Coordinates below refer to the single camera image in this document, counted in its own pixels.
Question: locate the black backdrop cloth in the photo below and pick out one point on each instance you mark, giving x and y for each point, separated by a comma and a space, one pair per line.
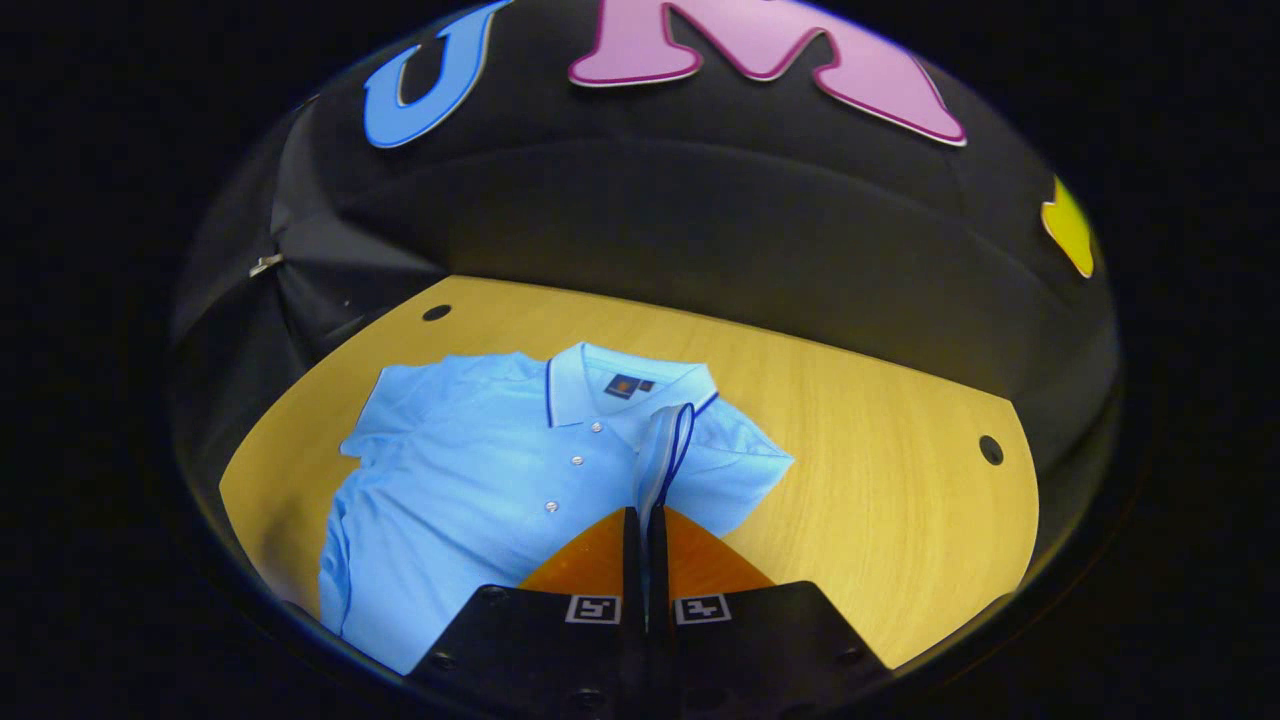
700, 210

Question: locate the small metal clip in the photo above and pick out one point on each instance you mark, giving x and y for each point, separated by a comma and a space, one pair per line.
265, 265

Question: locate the light blue T-shirt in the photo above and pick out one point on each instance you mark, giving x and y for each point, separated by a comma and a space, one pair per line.
470, 480

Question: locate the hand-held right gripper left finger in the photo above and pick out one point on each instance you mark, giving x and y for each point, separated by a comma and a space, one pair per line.
560, 650

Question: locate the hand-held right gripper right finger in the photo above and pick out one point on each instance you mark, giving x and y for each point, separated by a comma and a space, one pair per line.
740, 650

